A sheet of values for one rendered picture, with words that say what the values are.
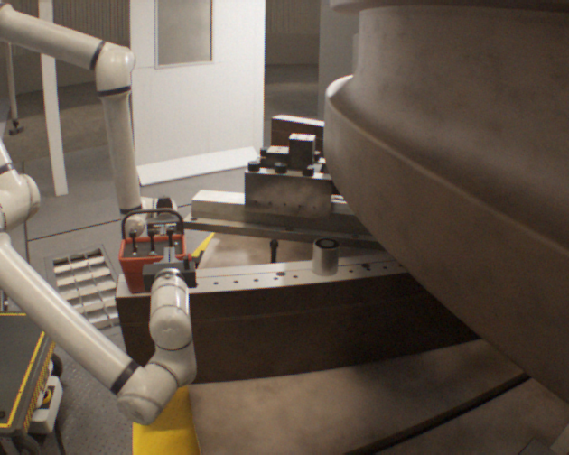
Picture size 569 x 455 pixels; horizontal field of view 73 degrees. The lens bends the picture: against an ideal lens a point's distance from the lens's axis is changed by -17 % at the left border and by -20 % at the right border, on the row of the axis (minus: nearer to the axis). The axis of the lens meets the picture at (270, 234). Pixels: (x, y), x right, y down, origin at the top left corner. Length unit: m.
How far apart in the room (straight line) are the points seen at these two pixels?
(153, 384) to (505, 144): 0.89
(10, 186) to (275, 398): 1.03
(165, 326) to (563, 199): 0.82
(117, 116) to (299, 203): 1.16
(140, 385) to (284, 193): 1.59
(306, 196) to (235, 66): 2.45
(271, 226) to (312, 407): 1.26
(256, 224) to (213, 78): 2.23
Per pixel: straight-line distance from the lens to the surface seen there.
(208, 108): 4.46
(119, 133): 1.53
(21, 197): 1.15
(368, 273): 1.46
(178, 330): 0.93
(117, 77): 1.49
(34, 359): 1.80
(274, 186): 2.32
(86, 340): 0.95
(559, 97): 0.94
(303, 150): 2.36
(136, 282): 1.33
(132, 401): 0.92
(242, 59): 4.55
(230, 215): 2.53
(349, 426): 1.46
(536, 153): 0.97
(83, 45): 1.65
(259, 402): 1.51
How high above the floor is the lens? 1.42
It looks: 26 degrees down
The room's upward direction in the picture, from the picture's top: 1 degrees clockwise
